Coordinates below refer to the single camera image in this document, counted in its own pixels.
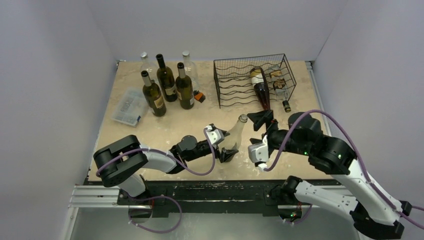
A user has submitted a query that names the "clear slim bottle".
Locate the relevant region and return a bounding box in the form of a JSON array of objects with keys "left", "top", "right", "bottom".
[{"left": 220, "top": 114, "right": 248, "bottom": 150}]

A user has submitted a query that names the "clear glass bottle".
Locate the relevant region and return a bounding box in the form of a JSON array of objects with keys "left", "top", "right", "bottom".
[
  {"left": 182, "top": 50, "right": 199, "bottom": 91},
  {"left": 140, "top": 52, "right": 159, "bottom": 85}
]

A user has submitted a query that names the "green bottle silver cap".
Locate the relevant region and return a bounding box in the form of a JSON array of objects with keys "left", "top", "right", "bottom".
[{"left": 141, "top": 70, "right": 167, "bottom": 117}]

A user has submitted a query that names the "dark green wine bottle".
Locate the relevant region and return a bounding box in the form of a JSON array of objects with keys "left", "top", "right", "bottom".
[{"left": 155, "top": 54, "right": 178, "bottom": 102}]

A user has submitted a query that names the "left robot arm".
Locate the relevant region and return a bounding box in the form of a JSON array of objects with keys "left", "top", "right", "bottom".
[{"left": 93, "top": 124, "right": 239, "bottom": 205}]

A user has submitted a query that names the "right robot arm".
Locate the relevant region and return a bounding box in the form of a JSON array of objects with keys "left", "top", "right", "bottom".
[{"left": 248, "top": 110, "right": 412, "bottom": 240}]

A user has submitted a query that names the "red bottle gold cap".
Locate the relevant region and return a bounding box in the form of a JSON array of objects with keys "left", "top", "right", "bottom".
[{"left": 249, "top": 67, "right": 271, "bottom": 110}]

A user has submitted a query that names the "orange hex key set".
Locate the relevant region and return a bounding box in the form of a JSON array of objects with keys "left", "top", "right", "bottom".
[{"left": 193, "top": 90, "right": 206, "bottom": 103}]

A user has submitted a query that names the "clear plastic organizer box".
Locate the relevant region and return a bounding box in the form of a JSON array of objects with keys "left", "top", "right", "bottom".
[{"left": 111, "top": 87, "right": 149, "bottom": 128}]

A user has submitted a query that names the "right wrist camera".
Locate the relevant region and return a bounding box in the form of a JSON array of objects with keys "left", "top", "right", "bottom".
[{"left": 247, "top": 134, "right": 270, "bottom": 172}]

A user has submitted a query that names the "black wire wine rack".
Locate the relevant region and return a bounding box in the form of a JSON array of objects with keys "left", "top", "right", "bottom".
[{"left": 213, "top": 53, "right": 297, "bottom": 110}]

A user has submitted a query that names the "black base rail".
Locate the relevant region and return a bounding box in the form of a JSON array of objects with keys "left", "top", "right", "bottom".
[{"left": 82, "top": 179, "right": 322, "bottom": 220}]

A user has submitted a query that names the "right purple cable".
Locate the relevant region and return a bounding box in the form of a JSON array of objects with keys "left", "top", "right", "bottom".
[{"left": 263, "top": 109, "right": 424, "bottom": 226}]

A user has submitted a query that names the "purple cable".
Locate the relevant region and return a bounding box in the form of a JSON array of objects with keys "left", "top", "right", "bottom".
[
  {"left": 263, "top": 109, "right": 424, "bottom": 226},
  {"left": 95, "top": 127, "right": 218, "bottom": 234}
]

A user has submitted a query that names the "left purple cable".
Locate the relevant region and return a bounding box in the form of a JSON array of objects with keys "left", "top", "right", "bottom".
[{"left": 95, "top": 127, "right": 218, "bottom": 234}]

